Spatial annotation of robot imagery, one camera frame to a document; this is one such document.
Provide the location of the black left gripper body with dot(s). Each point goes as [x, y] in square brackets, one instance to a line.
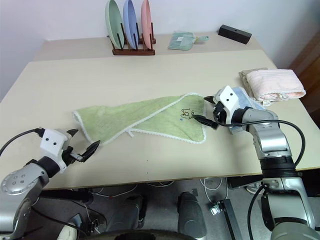
[71, 156]

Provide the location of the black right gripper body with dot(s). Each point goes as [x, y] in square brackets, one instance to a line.
[222, 115]

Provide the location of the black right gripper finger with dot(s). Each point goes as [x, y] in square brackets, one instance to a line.
[211, 100]
[205, 121]

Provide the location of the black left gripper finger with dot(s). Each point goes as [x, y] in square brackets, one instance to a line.
[73, 132]
[90, 150]

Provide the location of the green terry towel with embroidery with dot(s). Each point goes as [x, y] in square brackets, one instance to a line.
[150, 115]

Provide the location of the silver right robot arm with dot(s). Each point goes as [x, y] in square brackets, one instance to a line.
[270, 140]

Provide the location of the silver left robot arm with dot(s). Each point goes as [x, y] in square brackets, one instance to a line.
[20, 180]

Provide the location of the blue folded towel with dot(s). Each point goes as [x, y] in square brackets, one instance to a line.
[246, 100]

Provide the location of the beige folded towel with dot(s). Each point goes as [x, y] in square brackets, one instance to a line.
[243, 76]

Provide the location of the pink folded towel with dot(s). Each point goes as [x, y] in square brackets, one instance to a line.
[275, 83]

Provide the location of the teal folded cloth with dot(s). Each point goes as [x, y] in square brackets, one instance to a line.
[180, 41]

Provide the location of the black rectangular box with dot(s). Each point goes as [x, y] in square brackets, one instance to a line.
[233, 33]

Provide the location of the dark rounded robot leg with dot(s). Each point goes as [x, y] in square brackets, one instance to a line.
[125, 212]
[190, 212]

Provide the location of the brown wooden plate rack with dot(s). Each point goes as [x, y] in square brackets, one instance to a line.
[133, 52]

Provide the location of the pink plate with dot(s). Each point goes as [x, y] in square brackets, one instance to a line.
[146, 22]

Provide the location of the black metal bar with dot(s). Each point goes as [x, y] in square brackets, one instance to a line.
[231, 220]

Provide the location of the blue plate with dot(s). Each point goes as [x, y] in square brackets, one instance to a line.
[129, 20]

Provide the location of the green plate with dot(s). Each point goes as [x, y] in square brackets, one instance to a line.
[112, 22]

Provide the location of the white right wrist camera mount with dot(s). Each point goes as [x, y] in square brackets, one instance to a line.
[228, 96]

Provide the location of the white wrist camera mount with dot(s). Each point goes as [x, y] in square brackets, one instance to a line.
[52, 141]
[228, 96]

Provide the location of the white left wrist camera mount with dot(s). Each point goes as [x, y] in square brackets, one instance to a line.
[52, 141]

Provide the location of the black table frame beam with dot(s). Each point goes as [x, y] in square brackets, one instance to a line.
[67, 195]

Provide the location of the small grey metal bracket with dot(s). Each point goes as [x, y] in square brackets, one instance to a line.
[214, 207]

